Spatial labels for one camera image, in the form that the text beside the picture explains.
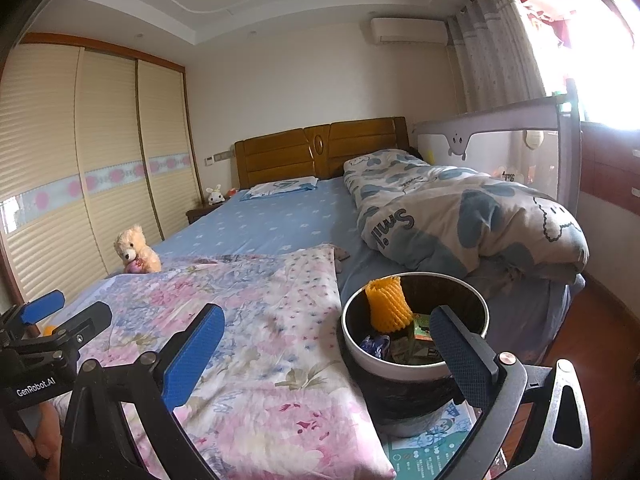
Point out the teal printed leaflet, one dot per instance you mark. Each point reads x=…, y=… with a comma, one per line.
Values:
x=430, y=455

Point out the wooden headboard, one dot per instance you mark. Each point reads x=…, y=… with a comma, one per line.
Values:
x=280, y=155

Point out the beige teddy bear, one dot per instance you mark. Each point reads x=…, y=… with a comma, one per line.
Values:
x=132, y=247

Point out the white trash bin black liner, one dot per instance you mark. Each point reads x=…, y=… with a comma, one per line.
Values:
x=395, y=366

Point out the grey bed guard rail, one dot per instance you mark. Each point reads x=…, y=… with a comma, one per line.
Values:
x=500, y=122

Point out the white air conditioner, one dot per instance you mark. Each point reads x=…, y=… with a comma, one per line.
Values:
x=407, y=30

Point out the person's left hand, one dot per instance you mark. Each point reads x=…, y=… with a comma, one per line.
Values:
x=45, y=427

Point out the blue patterned white duvet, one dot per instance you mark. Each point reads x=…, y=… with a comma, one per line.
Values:
x=450, y=210

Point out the grey wall panel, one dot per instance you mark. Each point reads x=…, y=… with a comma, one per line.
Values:
x=224, y=154

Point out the pink floral blanket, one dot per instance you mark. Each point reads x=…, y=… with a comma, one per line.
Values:
x=280, y=360

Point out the white rabbit plush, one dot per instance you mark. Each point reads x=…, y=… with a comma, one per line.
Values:
x=215, y=195

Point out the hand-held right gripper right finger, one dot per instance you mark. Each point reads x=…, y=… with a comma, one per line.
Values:
x=457, y=360

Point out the yellow foam fruit net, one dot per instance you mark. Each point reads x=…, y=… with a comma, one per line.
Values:
x=49, y=330
x=385, y=305

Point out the bed with blue sheet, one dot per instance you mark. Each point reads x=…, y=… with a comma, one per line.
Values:
x=280, y=220

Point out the red brown wooden dresser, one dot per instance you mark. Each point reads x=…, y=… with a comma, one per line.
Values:
x=610, y=170

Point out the green and red carton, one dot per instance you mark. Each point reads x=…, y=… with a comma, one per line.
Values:
x=422, y=327

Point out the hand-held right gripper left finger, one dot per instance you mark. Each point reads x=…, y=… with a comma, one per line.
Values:
x=197, y=355

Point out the blue printed pillow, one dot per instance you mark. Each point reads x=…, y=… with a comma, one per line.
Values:
x=280, y=187

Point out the grey dotted curtain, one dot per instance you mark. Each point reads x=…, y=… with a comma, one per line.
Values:
x=495, y=50

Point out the blue plastic bag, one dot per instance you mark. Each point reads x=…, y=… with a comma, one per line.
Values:
x=375, y=346

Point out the cream sliding door wardrobe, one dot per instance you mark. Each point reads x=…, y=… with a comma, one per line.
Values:
x=50, y=160

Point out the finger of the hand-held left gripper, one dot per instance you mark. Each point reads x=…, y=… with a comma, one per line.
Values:
x=87, y=324
x=45, y=306

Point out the dark wooden nightstand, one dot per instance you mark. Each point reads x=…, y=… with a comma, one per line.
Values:
x=200, y=212

